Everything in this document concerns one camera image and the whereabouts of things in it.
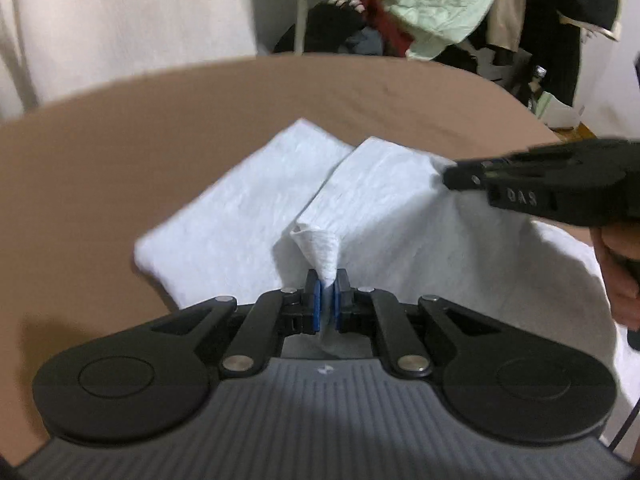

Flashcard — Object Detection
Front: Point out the black cable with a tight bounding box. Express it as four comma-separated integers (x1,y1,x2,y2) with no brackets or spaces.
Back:
606,394,640,457

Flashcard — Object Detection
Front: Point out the dark red cloth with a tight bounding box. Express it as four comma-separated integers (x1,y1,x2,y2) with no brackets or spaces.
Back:
359,0,417,57

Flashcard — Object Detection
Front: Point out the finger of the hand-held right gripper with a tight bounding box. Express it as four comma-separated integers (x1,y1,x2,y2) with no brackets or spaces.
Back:
442,154,493,192

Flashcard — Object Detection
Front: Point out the grey metal pole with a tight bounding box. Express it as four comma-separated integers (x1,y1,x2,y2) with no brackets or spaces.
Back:
294,0,312,54

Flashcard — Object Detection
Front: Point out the person's right hand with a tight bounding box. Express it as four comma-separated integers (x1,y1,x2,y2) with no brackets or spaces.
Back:
591,222,640,332

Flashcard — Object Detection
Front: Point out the pale blue-white shirt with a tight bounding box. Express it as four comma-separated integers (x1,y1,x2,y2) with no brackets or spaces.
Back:
134,119,623,376

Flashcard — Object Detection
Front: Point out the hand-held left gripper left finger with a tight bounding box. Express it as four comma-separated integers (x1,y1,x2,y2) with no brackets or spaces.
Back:
150,269,326,378

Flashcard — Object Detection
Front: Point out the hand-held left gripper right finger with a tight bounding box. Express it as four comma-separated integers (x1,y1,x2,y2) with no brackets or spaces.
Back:
334,269,493,378

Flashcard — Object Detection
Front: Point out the beige coat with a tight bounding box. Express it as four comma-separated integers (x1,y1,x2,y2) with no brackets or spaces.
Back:
487,0,540,54

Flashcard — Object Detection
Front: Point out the white and green bag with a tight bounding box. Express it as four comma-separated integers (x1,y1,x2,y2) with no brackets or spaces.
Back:
534,91,584,129

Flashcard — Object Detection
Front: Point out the black clothes pile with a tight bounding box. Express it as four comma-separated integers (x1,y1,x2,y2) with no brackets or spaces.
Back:
273,4,369,54

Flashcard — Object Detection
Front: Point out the black hanging garment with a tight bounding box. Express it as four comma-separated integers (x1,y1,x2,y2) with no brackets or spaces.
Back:
520,0,627,107

